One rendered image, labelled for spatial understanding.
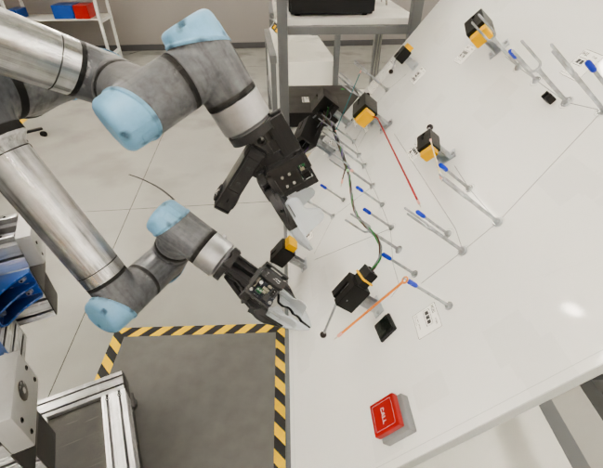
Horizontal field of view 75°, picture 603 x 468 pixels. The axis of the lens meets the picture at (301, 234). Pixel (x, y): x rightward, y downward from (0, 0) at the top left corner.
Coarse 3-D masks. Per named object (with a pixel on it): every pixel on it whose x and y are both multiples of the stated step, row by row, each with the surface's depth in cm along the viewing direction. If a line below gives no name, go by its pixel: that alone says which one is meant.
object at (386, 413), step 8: (384, 400) 60; (392, 400) 59; (376, 408) 61; (384, 408) 60; (392, 408) 58; (376, 416) 60; (384, 416) 59; (392, 416) 58; (400, 416) 58; (376, 424) 59; (384, 424) 58; (392, 424) 57; (400, 424) 56; (376, 432) 59; (384, 432) 58; (392, 432) 58
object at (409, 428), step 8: (400, 400) 60; (408, 400) 61; (400, 408) 60; (408, 408) 60; (408, 416) 58; (408, 424) 57; (400, 432) 57; (408, 432) 57; (384, 440) 59; (392, 440) 59
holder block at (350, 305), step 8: (344, 280) 75; (352, 280) 73; (336, 288) 76; (352, 288) 72; (360, 288) 72; (336, 296) 75; (344, 296) 73; (352, 296) 73; (360, 296) 73; (336, 304) 73; (344, 304) 74; (352, 304) 74
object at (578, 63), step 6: (582, 54) 66; (588, 54) 65; (594, 54) 64; (600, 54) 63; (576, 60) 66; (582, 60) 65; (594, 60) 63; (576, 66) 66; (582, 66) 65; (564, 72) 67; (582, 72) 64; (570, 78) 65
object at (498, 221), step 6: (444, 180) 57; (450, 186) 58; (456, 186) 60; (462, 192) 60; (468, 198) 60; (474, 204) 61; (480, 210) 62; (492, 216) 62; (492, 222) 64; (498, 222) 63
